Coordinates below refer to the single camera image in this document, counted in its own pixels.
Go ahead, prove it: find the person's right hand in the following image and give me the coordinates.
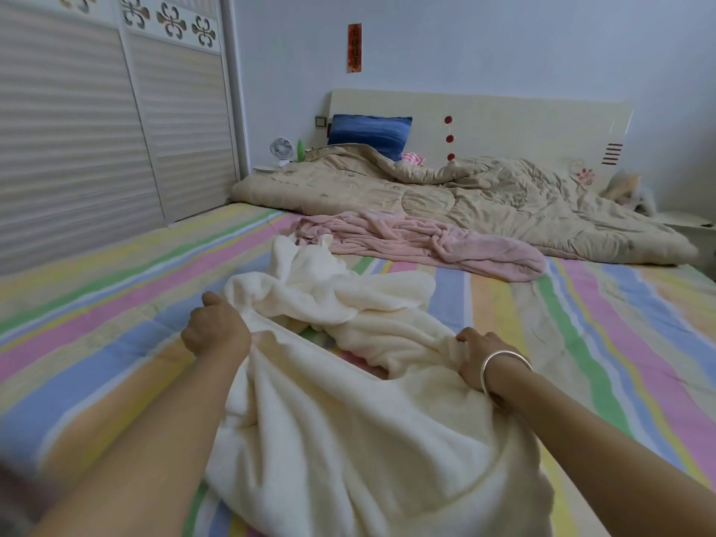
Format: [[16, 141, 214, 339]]
[[453, 326, 530, 401]]

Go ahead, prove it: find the person's left hand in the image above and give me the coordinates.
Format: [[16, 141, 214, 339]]
[[180, 290, 254, 365]]

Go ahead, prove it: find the pink fleece blanket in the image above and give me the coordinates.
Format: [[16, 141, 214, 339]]
[[287, 210, 552, 284]]

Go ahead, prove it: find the cream fleece blanket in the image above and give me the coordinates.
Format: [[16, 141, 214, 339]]
[[204, 234, 555, 537]]

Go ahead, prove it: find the person's right forearm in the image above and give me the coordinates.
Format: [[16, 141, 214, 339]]
[[492, 357, 716, 537]]

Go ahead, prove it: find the person's left forearm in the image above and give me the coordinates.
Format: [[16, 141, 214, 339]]
[[34, 346, 253, 537]]

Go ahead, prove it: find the striped pastel bed sheet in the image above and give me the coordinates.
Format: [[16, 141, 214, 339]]
[[0, 201, 716, 537]]

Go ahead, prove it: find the beige quilt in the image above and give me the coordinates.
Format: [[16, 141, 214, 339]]
[[229, 144, 700, 267]]

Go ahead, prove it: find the small white desk fan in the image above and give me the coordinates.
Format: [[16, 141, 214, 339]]
[[268, 136, 295, 166]]

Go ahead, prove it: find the cream plush toy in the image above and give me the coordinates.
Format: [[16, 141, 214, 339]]
[[602, 173, 659, 216]]

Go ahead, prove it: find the white headboard with red dots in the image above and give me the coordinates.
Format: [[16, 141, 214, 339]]
[[324, 88, 635, 191]]

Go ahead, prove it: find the blue pillow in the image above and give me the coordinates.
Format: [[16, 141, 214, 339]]
[[327, 113, 414, 163]]

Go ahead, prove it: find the white nightstand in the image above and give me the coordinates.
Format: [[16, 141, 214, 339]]
[[658, 211, 716, 280]]

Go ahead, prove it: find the silver bracelet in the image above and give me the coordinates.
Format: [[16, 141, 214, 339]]
[[480, 350, 535, 403]]

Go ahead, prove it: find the red wall hanging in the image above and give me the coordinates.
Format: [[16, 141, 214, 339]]
[[345, 23, 364, 75]]

